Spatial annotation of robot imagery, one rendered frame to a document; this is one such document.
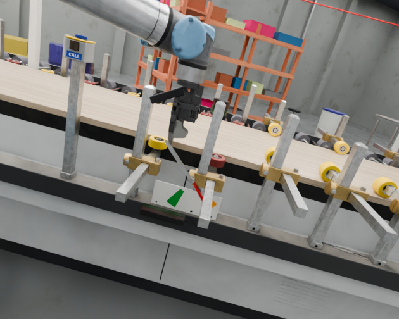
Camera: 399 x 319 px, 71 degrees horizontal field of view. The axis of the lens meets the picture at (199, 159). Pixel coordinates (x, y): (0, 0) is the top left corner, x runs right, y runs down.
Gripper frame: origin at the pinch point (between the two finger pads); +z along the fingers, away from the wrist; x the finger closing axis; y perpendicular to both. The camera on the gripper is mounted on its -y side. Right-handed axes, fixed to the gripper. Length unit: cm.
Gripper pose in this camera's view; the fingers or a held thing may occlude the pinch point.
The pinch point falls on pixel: (169, 140)
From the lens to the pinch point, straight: 95.2
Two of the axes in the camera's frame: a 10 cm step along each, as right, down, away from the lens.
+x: 1.0, -3.3, 9.4
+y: 9.7, 2.6, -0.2
